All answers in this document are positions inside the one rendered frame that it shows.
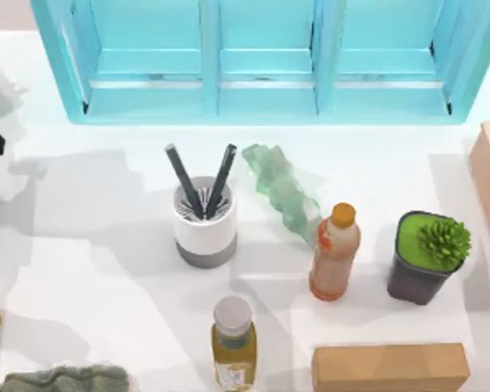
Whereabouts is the dark grey pen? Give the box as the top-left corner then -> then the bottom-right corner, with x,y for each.
204,143 -> 238,220
164,143 -> 204,221

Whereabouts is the white and grey pen holder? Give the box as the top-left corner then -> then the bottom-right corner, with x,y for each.
172,176 -> 238,270

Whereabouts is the orange bottle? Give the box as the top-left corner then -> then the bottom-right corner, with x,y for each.
309,202 -> 362,302

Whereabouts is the light blue rack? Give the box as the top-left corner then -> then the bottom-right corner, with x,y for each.
29,0 -> 490,127

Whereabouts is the yellow bottle with grey cap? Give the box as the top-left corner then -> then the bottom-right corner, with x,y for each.
211,296 -> 258,392

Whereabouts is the green plant in dark pot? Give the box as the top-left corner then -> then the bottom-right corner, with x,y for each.
386,210 -> 473,306

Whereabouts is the brown cardboard box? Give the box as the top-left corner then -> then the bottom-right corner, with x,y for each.
311,342 -> 472,392

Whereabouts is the grey-green crumpled cloth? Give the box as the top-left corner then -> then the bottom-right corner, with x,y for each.
0,364 -> 131,392

